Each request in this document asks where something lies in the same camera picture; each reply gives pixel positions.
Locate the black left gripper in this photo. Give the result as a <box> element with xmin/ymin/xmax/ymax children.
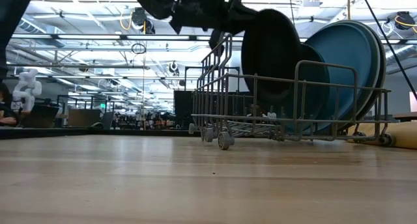
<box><xmin>169</xmin><ymin>0</ymin><xmax>261</xmax><ymax>35</ymax></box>

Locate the small black plate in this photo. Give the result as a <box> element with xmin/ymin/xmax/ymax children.
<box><xmin>240</xmin><ymin>8</ymin><xmax>302</xmax><ymax>105</ymax></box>

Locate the grey wire dish rack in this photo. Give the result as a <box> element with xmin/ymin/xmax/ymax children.
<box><xmin>188</xmin><ymin>33</ymin><xmax>397</xmax><ymax>151</ymax></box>

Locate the small teal plate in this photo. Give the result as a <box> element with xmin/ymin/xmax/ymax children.
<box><xmin>281</xmin><ymin>43</ymin><xmax>330</xmax><ymax>134</ymax></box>

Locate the large grey plate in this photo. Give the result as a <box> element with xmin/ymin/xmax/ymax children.
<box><xmin>345</xmin><ymin>20</ymin><xmax>388</xmax><ymax>124</ymax></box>

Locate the black cabinet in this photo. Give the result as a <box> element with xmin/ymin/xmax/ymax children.
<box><xmin>173</xmin><ymin>90</ymin><xmax>255</xmax><ymax>129</ymax></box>

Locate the thin black pole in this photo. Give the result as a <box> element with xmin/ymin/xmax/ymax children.
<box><xmin>358</xmin><ymin>0</ymin><xmax>417</xmax><ymax>102</ymax></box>

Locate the wooden side table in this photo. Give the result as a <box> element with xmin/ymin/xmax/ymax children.
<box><xmin>392</xmin><ymin>112</ymin><xmax>417</xmax><ymax>122</ymax></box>

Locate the brown board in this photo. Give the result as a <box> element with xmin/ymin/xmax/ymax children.
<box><xmin>67</xmin><ymin>108</ymin><xmax>102</xmax><ymax>128</ymax></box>

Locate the black laptop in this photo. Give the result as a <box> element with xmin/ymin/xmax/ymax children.
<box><xmin>21</xmin><ymin>103</ymin><xmax>61</xmax><ymax>129</ymax></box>

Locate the person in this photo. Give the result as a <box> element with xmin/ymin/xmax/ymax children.
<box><xmin>0</xmin><ymin>83</ymin><xmax>20</xmax><ymax>128</ymax></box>

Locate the black ceiling cable reel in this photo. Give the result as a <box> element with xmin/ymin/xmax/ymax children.
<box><xmin>387</xmin><ymin>10</ymin><xmax>417</xmax><ymax>31</ymax></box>
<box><xmin>132</xmin><ymin>7</ymin><xmax>156</xmax><ymax>35</ymax></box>

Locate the hanging black cable loop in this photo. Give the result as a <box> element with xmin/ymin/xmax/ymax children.
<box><xmin>131</xmin><ymin>43</ymin><xmax>147</xmax><ymax>55</ymax></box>

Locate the black metal table frame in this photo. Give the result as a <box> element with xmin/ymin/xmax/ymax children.
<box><xmin>0</xmin><ymin>126</ymin><xmax>199</xmax><ymax>140</ymax></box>

